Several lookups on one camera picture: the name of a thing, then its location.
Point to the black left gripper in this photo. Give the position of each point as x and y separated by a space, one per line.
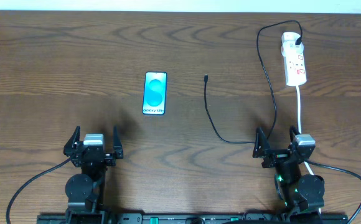
93 155

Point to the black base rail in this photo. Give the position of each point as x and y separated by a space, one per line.
137 218

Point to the white charger plug adapter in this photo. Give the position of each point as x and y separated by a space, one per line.
290 47

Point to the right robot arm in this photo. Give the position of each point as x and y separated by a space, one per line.
300 193

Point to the white power strip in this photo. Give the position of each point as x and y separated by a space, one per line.
294 64

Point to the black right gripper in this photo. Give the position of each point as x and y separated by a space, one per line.
276 157

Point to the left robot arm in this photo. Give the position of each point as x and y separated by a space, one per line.
85 190

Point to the blue Galaxy smartphone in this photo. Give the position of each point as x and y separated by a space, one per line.
154 99

